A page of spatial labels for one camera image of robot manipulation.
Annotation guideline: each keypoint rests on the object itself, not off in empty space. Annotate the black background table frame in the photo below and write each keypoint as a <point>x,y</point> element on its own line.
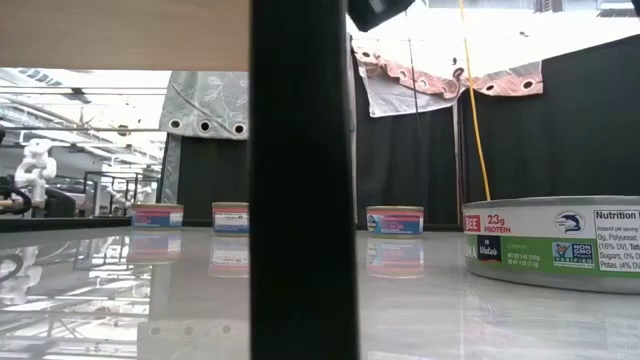
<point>95,190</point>

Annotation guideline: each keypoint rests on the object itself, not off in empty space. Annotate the green Bumble Bee tuna can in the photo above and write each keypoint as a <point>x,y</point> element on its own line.
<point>550,250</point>

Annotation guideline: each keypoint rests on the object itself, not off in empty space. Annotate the white humanoid robot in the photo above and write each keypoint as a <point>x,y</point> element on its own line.
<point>35,167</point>

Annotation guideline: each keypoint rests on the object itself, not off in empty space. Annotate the white cloth with pink trim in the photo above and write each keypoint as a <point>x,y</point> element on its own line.
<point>390,100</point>

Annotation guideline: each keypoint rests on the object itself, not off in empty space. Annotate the small white robot arm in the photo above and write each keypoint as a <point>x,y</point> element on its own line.
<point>125,195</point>

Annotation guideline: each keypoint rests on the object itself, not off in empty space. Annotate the grey curtain stand pole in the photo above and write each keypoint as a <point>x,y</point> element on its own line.
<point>456,165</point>

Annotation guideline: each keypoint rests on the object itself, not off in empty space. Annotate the black curtain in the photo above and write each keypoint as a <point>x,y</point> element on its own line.
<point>405,165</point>
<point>215,175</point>
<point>575,140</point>

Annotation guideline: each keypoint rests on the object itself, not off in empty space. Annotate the grey leaf-pattern cloth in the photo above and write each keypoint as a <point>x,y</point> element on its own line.
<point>205,100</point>

